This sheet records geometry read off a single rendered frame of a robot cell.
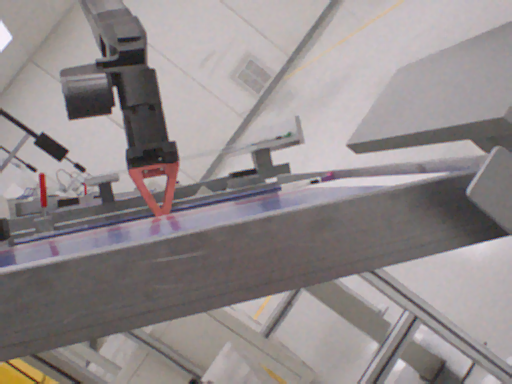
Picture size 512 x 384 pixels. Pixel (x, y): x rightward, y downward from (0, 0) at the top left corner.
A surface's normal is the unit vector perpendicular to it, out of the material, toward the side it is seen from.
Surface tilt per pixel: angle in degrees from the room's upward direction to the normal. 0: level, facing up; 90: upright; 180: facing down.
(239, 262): 90
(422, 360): 90
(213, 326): 90
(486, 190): 90
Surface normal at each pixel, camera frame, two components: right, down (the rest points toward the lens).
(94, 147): 0.24, 0.00
